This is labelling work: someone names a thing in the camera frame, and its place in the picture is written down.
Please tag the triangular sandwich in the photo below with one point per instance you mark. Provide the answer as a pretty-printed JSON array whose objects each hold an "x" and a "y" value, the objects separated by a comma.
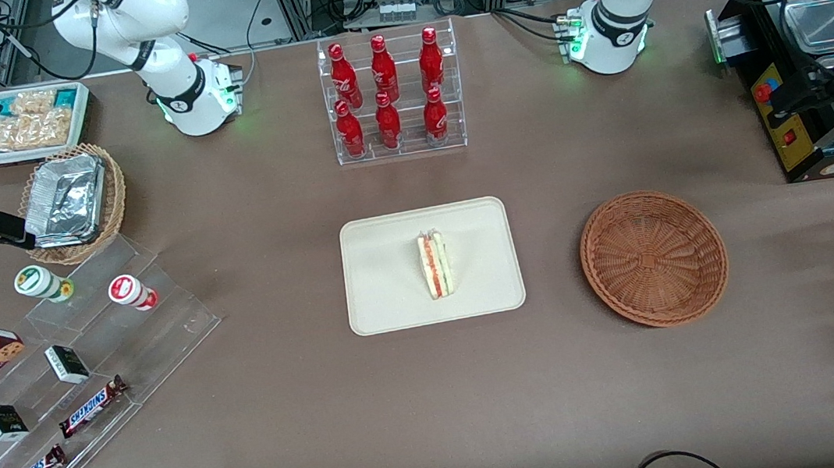
[{"x": 435, "y": 267}]

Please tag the aluminium foil tray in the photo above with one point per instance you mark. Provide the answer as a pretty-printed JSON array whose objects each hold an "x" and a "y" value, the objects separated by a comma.
[{"x": 64, "y": 203}]

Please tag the light wicker basket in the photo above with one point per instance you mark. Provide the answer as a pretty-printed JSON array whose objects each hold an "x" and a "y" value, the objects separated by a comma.
[{"x": 116, "y": 197}]

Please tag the round brown wicker basket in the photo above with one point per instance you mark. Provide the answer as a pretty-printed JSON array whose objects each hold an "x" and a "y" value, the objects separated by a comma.
[{"x": 656, "y": 262}]

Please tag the beige plastic tray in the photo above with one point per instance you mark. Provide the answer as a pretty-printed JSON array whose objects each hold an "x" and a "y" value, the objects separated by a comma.
[{"x": 382, "y": 269}]

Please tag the red round knob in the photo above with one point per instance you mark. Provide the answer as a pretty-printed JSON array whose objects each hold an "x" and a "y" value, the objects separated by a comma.
[{"x": 764, "y": 93}]

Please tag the steel warmer pan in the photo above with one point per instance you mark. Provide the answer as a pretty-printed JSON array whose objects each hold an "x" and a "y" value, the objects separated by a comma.
[{"x": 817, "y": 23}]

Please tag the green lidded cup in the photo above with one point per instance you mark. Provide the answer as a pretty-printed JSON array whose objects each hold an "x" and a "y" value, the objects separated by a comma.
[{"x": 38, "y": 282}]

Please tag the large clear bag of nuts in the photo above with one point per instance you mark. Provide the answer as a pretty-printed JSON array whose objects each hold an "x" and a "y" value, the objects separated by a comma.
[{"x": 28, "y": 131}]

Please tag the red lidded cup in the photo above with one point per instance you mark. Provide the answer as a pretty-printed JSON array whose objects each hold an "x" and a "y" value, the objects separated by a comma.
[{"x": 128, "y": 290}]

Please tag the small black box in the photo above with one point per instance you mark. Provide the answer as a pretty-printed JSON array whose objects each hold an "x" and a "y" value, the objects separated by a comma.
[
  {"x": 3, "y": 422},
  {"x": 67, "y": 364}
]

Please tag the clear acrylic stepped display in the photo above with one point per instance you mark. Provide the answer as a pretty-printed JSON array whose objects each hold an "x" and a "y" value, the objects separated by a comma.
[{"x": 161, "y": 334}]

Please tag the red cola bottle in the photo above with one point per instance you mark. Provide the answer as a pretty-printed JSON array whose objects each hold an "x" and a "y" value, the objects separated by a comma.
[
  {"x": 383, "y": 71},
  {"x": 435, "y": 120},
  {"x": 431, "y": 62},
  {"x": 388, "y": 126},
  {"x": 350, "y": 133},
  {"x": 344, "y": 77}
]

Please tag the clear acrylic bottle rack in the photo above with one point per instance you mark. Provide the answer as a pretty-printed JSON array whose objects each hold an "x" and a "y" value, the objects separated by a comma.
[{"x": 412, "y": 152}]

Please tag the silver metal bracket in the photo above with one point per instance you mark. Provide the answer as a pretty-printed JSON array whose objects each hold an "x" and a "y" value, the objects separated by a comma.
[{"x": 725, "y": 34}]

